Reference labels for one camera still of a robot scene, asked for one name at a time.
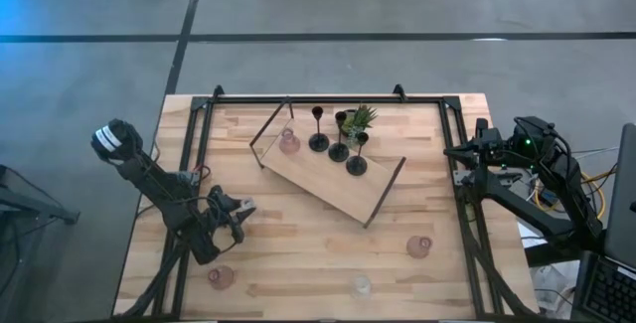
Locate wooden shelf with black frame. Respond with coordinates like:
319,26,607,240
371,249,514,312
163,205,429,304
248,94,407,230

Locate yellow cable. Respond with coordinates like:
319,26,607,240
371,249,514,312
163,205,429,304
578,168,608,238

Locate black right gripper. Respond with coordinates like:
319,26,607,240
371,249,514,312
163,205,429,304
443,117,513,166

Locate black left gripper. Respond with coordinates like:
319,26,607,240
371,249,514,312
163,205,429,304
206,185,257,244

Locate black power brick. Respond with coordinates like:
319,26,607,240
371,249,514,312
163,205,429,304
536,186,557,208

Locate black aluminium table frame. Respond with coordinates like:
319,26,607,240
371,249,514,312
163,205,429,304
118,83,541,322

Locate grey laptop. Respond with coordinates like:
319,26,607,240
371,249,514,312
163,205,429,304
570,122,636,323

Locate black metal candlestick holder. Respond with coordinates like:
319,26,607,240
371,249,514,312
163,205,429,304
307,105,331,154
345,131,371,177
327,110,351,163

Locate dark side table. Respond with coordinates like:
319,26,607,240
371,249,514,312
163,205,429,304
0,163,80,323

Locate white paper sheet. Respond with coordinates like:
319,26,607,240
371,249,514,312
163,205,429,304
519,223,548,250

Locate pink glass candle holder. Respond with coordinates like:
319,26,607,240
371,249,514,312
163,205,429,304
277,126,302,156
405,235,434,260
207,264,236,292

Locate clear plastic bag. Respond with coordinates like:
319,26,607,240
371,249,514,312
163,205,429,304
531,260,580,309

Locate potted artificial succulent plant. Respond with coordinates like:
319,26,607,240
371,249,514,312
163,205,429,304
341,103,379,148

